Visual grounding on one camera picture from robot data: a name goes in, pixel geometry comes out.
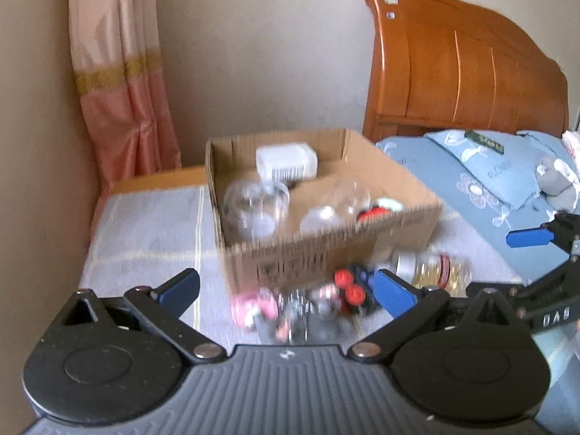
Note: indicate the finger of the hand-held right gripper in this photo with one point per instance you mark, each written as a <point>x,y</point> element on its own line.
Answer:
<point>528,238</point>
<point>543,281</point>

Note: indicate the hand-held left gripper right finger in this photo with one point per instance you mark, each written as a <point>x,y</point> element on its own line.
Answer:
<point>394,297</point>

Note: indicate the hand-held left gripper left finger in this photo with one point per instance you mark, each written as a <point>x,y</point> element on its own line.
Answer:
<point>181,287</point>

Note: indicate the red toy truck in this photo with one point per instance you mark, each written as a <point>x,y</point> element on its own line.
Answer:
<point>372,214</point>

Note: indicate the mint green round case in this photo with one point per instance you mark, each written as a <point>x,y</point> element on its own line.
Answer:
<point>389,204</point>

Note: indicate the tall clear plastic jar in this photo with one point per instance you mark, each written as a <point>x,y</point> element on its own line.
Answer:
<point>253,208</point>

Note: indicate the round clear plastic container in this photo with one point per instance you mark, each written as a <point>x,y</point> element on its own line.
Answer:
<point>333,208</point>

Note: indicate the brown cardboard box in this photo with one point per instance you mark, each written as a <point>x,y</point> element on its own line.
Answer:
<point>290,258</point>

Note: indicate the white bottle with green label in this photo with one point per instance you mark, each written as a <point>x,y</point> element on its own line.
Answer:
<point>285,163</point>

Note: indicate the black toy car red wheels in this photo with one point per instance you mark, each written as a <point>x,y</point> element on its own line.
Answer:
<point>353,290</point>

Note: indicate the clear bottle of yellow capsules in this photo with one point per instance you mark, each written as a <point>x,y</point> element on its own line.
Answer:
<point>435,272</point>

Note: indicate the blue floral bed sheet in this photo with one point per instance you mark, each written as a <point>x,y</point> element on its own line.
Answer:
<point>475,240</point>

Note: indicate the checked grey green table cloth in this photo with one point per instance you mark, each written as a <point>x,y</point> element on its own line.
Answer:
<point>145,235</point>

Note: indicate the grey plush animal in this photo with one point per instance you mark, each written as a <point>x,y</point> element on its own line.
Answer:
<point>557,181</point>

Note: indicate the blue floral pillow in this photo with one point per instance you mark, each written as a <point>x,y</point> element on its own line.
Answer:
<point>494,176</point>

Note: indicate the grey plush toy pink bow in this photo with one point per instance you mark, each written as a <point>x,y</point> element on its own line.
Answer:
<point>253,310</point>

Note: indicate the dark glass tube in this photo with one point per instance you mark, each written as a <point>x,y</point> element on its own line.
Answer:
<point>295,321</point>

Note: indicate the pink cloth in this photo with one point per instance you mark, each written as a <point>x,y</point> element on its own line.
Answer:
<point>572,142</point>

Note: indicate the dark green remote control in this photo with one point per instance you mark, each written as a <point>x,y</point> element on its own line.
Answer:
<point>484,140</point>

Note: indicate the wooden nightstand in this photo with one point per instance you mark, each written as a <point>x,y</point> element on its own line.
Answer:
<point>158,180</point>

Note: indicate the wooden bed headboard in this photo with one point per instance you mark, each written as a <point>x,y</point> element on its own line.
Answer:
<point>453,68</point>

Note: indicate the pink curtain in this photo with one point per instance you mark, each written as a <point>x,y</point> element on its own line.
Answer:
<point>122,77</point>

